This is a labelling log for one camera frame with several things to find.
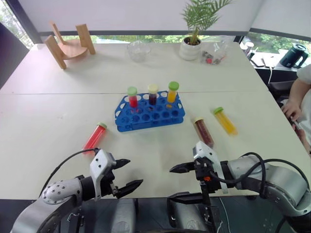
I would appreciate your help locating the blue test tube rack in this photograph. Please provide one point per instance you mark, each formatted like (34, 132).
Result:
(148, 116)

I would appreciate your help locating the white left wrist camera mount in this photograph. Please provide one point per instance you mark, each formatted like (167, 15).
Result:
(100, 163)

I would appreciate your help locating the bystander white shirt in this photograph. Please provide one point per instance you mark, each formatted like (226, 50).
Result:
(306, 77)

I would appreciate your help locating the dark maroon tube brown cap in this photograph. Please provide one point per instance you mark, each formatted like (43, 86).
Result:
(204, 132)

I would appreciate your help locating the orange tube green cap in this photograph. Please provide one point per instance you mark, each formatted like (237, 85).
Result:
(172, 92)

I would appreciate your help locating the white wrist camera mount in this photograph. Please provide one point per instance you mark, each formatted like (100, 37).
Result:
(206, 151)
(100, 163)

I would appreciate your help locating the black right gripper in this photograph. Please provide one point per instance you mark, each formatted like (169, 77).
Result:
(206, 173)

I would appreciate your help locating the bystander bare hand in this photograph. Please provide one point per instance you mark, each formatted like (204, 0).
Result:
(291, 109)

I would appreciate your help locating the clear glass bowl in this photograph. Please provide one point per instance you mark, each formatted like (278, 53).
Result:
(139, 51)

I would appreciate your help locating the green palm plant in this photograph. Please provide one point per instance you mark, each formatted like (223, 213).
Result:
(201, 14)

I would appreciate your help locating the white ribbed plant pot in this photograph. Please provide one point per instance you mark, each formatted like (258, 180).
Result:
(190, 51)

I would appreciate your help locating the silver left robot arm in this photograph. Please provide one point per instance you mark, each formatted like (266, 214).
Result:
(53, 194)

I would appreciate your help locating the yellow tube green cap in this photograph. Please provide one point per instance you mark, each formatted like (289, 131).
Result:
(226, 121)

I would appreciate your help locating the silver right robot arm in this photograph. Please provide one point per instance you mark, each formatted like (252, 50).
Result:
(279, 179)

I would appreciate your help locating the dark purple tube cream cap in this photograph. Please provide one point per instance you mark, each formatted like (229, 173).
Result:
(152, 93)

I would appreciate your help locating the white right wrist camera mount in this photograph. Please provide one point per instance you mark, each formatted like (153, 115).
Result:
(206, 151)

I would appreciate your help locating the dark green kettle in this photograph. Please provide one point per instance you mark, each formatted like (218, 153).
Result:
(292, 55)

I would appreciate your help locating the clear plastic bag with parts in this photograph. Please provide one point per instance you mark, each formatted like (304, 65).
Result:
(213, 54)

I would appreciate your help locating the red tube green cap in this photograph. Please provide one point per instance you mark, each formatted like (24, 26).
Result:
(132, 97)
(95, 137)

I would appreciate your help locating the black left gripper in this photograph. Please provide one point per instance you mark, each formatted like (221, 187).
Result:
(107, 184)

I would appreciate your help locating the bystander bare forearm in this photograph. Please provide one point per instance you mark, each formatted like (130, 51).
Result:
(300, 91)

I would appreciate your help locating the wooden curved stand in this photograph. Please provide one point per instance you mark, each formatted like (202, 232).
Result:
(73, 49)

